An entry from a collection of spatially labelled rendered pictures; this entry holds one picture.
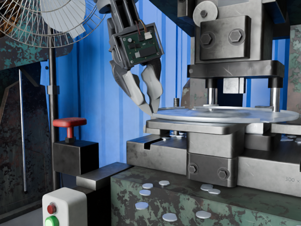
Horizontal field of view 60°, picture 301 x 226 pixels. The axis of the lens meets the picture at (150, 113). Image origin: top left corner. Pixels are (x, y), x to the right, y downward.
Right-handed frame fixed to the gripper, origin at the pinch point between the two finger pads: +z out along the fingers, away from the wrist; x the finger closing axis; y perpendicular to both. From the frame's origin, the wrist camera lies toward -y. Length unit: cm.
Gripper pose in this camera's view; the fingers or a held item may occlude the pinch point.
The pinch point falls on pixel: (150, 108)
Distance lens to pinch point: 49.4
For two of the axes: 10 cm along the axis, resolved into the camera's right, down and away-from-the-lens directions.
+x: 9.2, -3.4, 2.1
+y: 2.5, 0.9, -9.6
